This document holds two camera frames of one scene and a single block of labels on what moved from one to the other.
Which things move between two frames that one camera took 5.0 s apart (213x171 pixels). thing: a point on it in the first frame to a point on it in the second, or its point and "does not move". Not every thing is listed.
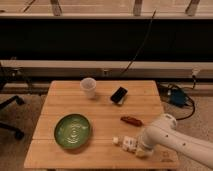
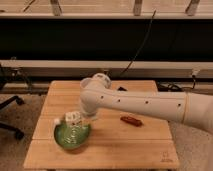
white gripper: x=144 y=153 to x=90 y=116
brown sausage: x=133 y=121 does not move
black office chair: x=3 y=103 does not move
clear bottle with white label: x=128 y=143 to x=74 y=119
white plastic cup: x=88 y=84 does not move
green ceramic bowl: x=72 y=131 does not move
